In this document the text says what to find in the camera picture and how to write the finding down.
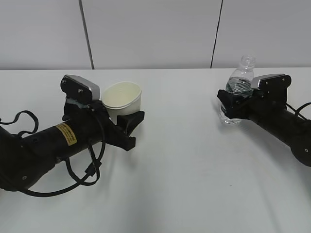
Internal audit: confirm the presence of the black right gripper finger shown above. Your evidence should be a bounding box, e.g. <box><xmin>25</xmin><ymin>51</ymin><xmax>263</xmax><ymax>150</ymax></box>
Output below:
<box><xmin>217</xmin><ymin>89</ymin><xmax>250</xmax><ymax>117</ymax></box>

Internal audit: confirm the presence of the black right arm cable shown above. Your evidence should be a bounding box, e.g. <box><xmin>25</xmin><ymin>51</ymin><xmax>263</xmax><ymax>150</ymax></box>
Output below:
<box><xmin>284</xmin><ymin>101</ymin><xmax>311</xmax><ymax>121</ymax></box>

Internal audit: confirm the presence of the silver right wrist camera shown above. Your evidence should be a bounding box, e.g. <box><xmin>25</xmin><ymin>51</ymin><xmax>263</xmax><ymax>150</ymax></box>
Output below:
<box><xmin>251</xmin><ymin>74</ymin><xmax>285</xmax><ymax>90</ymax></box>

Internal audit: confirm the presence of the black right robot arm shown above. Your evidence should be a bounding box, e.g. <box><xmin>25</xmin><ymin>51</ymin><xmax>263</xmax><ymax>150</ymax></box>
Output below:
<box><xmin>226</xmin><ymin>74</ymin><xmax>311</xmax><ymax>166</ymax></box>

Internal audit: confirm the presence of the black left rear cable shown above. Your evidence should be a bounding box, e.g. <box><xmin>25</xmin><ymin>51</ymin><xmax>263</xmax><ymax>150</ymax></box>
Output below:
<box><xmin>0</xmin><ymin>110</ymin><xmax>39</xmax><ymax>135</ymax></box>

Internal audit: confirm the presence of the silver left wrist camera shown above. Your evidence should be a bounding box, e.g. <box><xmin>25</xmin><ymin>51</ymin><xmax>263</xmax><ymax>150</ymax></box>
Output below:
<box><xmin>60</xmin><ymin>74</ymin><xmax>101</xmax><ymax>105</ymax></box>

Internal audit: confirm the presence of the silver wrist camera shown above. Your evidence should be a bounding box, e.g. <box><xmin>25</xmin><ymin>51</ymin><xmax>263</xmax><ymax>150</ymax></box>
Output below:
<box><xmin>60</xmin><ymin>74</ymin><xmax>101</xmax><ymax>105</ymax></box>
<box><xmin>251</xmin><ymin>74</ymin><xmax>285</xmax><ymax>90</ymax></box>

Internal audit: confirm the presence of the white paper cup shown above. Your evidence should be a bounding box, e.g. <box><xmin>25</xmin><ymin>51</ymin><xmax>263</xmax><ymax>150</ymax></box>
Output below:
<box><xmin>101</xmin><ymin>82</ymin><xmax>142</xmax><ymax>123</ymax></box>

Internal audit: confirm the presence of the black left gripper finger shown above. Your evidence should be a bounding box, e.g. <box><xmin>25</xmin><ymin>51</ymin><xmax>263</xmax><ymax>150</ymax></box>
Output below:
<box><xmin>117</xmin><ymin>111</ymin><xmax>145</xmax><ymax>136</ymax></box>

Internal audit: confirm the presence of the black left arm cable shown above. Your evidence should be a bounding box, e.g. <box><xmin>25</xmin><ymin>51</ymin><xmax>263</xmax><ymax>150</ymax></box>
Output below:
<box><xmin>17</xmin><ymin>114</ymin><xmax>107</xmax><ymax>198</ymax></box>

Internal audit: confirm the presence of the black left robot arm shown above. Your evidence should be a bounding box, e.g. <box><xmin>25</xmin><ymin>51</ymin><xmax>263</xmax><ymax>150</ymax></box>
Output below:
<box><xmin>0</xmin><ymin>98</ymin><xmax>145</xmax><ymax>198</ymax></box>

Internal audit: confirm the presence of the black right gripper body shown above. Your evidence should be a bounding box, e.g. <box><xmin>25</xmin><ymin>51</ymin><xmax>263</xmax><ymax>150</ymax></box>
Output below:
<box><xmin>228</xmin><ymin>75</ymin><xmax>292</xmax><ymax>122</ymax></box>

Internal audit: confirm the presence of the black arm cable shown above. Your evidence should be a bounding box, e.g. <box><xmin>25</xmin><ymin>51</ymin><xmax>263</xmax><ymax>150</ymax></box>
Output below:
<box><xmin>284</xmin><ymin>101</ymin><xmax>311</xmax><ymax>121</ymax></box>
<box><xmin>17</xmin><ymin>114</ymin><xmax>107</xmax><ymax>198</ymax></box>

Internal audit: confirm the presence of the clear green-label water bottle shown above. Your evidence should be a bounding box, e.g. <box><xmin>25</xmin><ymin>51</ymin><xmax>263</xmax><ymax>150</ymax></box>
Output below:
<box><xmin>220</xmin><ymin>55</ymin><xmax>256</xmax><ymax>125</ymax></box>

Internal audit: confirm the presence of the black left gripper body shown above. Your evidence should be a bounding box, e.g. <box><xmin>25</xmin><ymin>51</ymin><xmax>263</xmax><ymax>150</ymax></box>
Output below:
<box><xmin>62</xmin><ymin>100</ymin><xmax>136</xmax><ymax>151</ymax></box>

